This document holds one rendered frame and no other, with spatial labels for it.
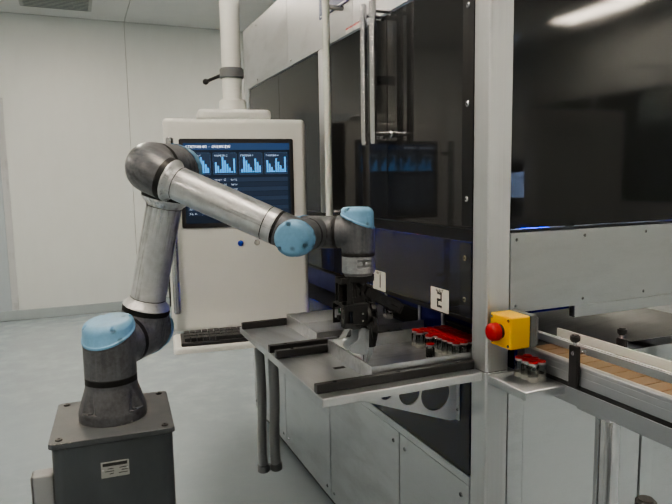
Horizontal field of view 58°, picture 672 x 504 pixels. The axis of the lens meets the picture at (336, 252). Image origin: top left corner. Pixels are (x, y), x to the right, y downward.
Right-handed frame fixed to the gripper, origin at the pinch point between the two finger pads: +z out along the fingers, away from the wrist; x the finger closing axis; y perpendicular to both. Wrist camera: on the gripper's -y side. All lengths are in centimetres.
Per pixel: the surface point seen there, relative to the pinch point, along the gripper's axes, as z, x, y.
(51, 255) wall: 30, -544, 87
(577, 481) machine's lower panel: 36, 12, -53
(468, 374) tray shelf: 3.6, 10.8, -20.6
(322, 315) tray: 2, -54, -10
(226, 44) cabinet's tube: -90, -95, 8
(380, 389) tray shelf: 3.6, 10.9, 2.2
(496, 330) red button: -8.8, 19.8, -21.2
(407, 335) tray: 1.6, -19.6, -21.8
